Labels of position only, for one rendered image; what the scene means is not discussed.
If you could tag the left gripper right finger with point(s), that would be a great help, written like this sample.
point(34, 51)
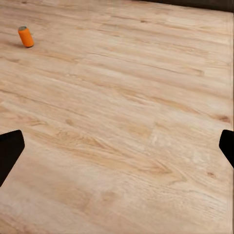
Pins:
point(226, 145)

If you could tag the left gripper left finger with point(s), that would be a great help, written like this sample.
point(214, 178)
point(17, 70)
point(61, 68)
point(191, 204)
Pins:
point(11, 146)

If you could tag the can of soda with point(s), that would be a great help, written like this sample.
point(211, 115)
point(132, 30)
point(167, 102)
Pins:
point(25, 36)

